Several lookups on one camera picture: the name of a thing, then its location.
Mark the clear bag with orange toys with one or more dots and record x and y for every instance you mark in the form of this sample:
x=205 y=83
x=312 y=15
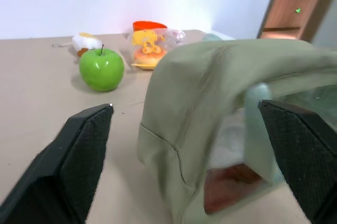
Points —
x=149 y=49

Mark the orange cup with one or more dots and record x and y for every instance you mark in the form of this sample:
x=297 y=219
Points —
x=149 y=26

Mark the green apple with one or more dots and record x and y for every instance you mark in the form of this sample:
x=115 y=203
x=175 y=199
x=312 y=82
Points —
x=101 y=69

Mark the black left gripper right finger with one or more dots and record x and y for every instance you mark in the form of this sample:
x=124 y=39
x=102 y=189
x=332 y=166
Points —
x=305 y=155

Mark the brown wooden door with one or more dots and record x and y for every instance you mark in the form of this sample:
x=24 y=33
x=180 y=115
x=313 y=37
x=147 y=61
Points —
x=285 y=8

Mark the green fabric pouch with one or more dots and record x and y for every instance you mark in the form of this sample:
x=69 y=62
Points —
x=200 y=97

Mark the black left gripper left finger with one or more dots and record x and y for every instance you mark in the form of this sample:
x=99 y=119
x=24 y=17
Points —
x=65 y=171

